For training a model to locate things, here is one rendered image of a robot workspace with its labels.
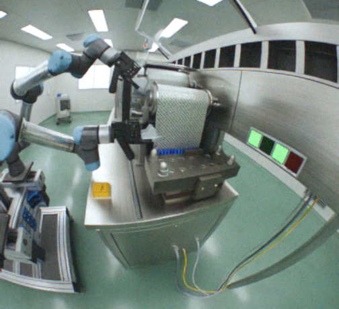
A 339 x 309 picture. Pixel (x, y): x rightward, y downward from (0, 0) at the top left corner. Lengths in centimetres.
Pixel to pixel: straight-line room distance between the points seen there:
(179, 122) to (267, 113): 36
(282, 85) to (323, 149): 24
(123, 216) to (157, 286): 93
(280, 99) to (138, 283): 145
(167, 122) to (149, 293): 128
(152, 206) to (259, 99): 57
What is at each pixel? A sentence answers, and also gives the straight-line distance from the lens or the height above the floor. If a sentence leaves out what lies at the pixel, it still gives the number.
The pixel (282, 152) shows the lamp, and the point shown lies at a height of 119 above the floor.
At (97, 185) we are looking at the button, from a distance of 58.
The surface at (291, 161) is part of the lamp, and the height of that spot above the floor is 118.
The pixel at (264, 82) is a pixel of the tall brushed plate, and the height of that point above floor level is 140.
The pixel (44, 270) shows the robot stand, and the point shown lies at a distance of 137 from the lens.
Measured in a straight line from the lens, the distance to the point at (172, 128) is 56.
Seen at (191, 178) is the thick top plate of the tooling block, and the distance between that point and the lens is 47.
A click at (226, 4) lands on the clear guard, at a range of 70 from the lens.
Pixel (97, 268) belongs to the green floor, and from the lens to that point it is 139.
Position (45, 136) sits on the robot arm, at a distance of 59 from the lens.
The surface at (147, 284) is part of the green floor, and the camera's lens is 131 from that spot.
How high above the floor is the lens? 131
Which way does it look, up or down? 23 degrees down
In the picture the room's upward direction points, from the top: 7 degrees clockwise
